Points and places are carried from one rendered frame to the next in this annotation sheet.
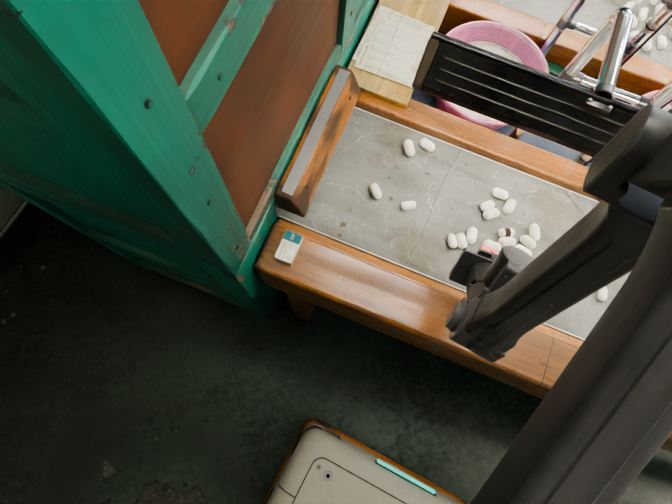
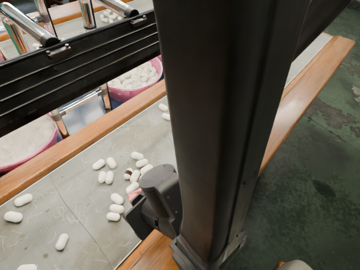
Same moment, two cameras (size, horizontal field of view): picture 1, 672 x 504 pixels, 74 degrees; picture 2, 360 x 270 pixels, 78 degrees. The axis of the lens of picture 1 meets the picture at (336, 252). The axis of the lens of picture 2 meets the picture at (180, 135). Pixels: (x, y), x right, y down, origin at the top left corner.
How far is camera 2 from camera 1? 0.36 m
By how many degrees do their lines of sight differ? 35
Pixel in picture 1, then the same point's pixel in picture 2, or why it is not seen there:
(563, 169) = (107, 120)
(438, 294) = (150, 250)
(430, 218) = (85, 225)
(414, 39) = not seen: outside the picture
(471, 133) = (40, 162)
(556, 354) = not seen: hidden behind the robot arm
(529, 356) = not seen: hidden behind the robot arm
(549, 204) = (124, 139)
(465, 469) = (252, 259)
